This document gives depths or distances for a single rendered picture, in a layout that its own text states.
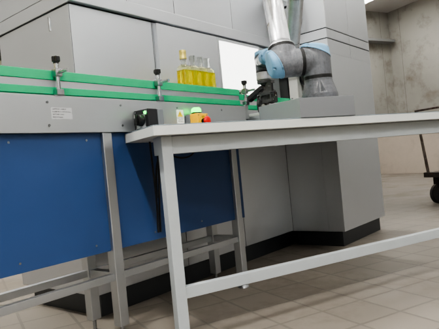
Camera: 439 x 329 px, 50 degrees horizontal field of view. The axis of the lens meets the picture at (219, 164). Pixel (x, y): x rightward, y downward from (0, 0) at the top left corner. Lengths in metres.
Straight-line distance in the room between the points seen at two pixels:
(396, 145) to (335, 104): 9.29
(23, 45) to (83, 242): 1.11
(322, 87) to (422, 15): 11.59
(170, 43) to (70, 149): 1.00
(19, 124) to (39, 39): 0.83
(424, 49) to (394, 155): 3.30
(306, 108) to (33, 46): 1.27
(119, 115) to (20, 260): 0.62
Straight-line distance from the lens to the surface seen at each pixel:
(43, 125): 1.62
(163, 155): 1.59
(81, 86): 1.75
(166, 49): 2.45
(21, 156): 1.59
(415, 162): 10.94
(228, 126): 1.67
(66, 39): 2.17
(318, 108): 1.90
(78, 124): 1.69
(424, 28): 13.45
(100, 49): 2.21
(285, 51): 2.00
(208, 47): 2.70
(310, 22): 3.25
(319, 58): 2.02
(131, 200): 1.83
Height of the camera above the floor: 0.61
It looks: level
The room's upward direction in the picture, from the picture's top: 5 degrees counter-clockwise
